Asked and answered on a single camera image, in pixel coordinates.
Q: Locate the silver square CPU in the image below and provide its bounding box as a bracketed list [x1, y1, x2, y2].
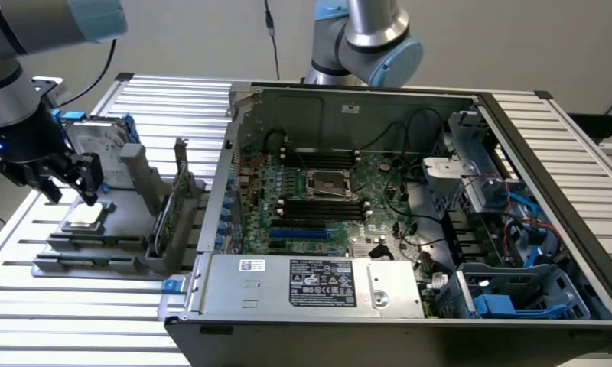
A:
[62, 203, 106, 232]

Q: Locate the green RAM stick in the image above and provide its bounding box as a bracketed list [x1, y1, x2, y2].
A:
[33, 253, 139, 268]
[46, 232, 145, 246]

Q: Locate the disk bay with blue carriers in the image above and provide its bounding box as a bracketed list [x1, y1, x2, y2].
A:
[453, 261, 593, 320]

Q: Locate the hanging black cable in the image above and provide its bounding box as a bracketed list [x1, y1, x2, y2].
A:
[262, 0, 282, 82]

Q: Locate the silver power supply unit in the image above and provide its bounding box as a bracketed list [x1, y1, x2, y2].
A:
[197, 253, 427, 320]

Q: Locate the black open PC case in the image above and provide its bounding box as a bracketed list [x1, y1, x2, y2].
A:
[154, 79, 612, 367]

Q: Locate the tall metal disk bay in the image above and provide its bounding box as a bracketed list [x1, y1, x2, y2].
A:
[419, 109, 522, 216]

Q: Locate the CPU socket with metal frame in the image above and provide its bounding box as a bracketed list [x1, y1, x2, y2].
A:
[303, 167, 362, 203]

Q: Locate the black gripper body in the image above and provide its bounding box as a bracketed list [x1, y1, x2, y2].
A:
[0, 108, 75, 187]

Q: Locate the black long expansion slot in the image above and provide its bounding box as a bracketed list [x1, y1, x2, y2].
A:
[269, 219, 338, 231]

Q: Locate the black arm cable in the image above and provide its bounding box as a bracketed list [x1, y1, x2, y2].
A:
[58, 37, 119, 108]

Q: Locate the grey parts rack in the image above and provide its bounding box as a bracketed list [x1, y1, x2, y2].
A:
[29, 141, 209, 283]

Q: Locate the hard disk with blue frame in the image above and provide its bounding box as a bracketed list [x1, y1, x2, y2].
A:
[58, 111, 145, 191]

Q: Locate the thin red wire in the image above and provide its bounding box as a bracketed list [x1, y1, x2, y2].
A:
[508, 197, 562, 261]

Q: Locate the long looping black wire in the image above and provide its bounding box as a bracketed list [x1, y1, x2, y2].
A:
[362, 108, 445, 154]

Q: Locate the black RAM slot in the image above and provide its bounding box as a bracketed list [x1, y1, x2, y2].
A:
[278, 209, 369, 216]
[278, 203, 369, 211]
[279, 159, 362, 167]
[279, 149, 361, 157]
[279, 154, 362, 161]
[278, 198, 367, 206]
[278, 214, 370, 222]
[279, 144, 361, 151]

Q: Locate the green graphics card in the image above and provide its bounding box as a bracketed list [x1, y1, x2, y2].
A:
[149, 137, 195, 258]

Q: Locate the blue flat wire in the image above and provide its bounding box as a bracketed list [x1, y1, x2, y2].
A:
[502, 182, 542, 269]

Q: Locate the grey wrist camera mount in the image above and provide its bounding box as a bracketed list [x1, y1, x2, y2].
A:
[27, 76, 66, 110]

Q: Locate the green motherboard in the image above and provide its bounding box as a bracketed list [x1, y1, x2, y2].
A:
[222, 151, 442, 268]

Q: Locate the blue expansion slot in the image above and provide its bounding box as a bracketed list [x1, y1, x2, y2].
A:
[269, 228, 338, 239]

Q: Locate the black curved wire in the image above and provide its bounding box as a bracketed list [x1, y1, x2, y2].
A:
[394, 213, 453, 246]

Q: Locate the short black power wire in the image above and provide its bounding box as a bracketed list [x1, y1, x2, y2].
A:
[262, 128, 287, 154]

